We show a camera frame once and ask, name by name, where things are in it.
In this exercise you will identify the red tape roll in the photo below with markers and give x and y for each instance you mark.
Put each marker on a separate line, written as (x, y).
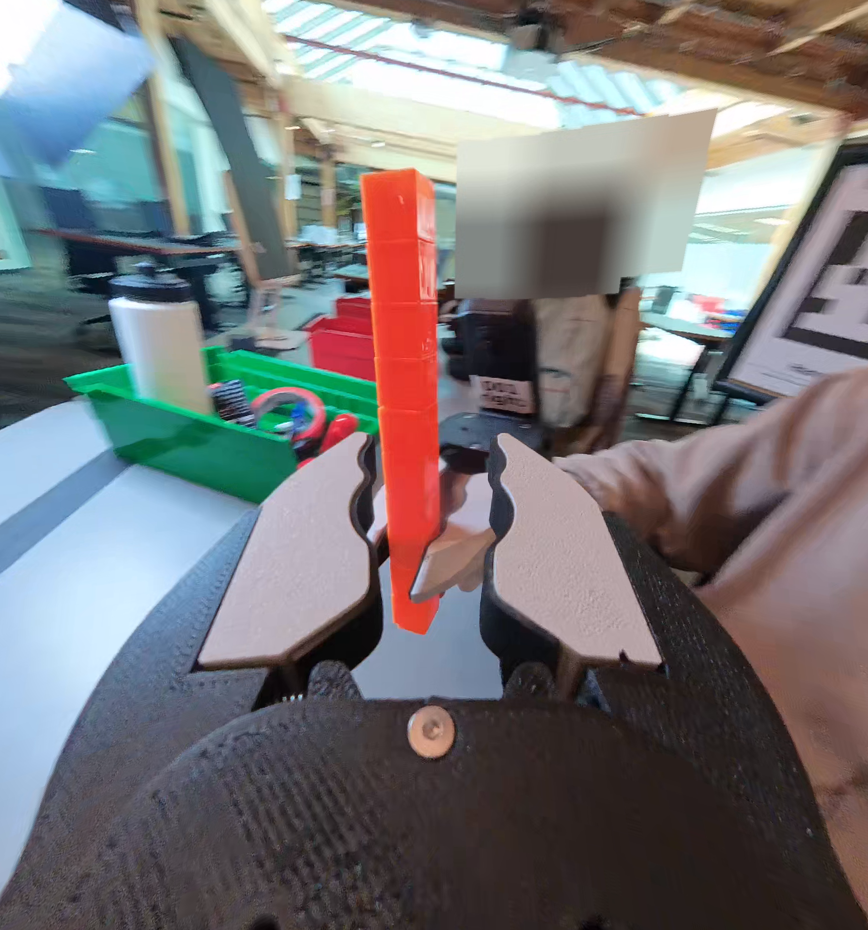
(281, 398)

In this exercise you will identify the large red plastic bin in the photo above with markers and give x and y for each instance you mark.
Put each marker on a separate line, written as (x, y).
(354, 306)

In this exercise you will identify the low red plastic bin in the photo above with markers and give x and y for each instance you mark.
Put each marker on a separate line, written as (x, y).
(339, 352)

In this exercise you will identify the green plastic bin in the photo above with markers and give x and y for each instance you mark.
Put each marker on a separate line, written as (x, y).
(187, 450)

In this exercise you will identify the wooden office desk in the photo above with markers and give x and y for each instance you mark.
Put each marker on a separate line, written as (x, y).
(150, 243)

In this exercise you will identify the black framed marker sign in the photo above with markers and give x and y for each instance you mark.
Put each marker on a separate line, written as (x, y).
(841, 290)

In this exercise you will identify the person's right hand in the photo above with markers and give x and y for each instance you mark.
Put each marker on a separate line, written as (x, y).
(467, 501)

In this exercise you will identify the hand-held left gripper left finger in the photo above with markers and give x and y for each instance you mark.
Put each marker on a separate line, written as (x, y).
(296, 567)

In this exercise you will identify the long orange block stick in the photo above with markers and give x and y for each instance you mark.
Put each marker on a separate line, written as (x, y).
(405, 363)

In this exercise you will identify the ceiling mounted device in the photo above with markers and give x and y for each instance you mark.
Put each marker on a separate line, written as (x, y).
(525, 36)

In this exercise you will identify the black board with wooden rim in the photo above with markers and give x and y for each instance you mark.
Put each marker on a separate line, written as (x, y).
(238, 145)

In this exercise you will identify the black remote control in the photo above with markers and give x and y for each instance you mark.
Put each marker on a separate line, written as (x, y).
(230, 403)

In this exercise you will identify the person's right forearm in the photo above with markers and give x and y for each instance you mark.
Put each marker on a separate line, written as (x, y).
(659, 494)

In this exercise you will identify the blue pen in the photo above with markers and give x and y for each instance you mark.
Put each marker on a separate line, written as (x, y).
(297, 421)

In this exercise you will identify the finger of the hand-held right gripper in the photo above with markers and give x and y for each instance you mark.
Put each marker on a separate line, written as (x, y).
(379, 516)
(448, 563)

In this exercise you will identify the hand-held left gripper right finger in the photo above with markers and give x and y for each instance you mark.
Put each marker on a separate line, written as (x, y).
(572, 574)

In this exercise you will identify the white bottle black cap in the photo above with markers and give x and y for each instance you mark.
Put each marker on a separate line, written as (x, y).
(161, 349)

